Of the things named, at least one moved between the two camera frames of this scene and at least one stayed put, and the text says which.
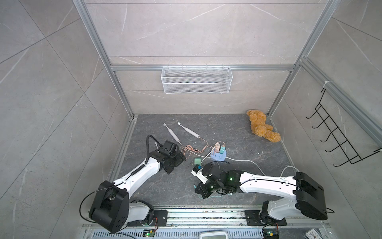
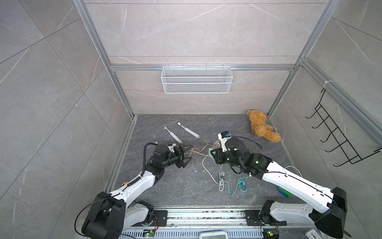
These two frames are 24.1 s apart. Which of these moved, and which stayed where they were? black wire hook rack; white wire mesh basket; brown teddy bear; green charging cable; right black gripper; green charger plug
Moved: right black gripper; green charger plug; green charging cable
Stayed: black wire hook rack; white wire mesh basket; brown teddy bear
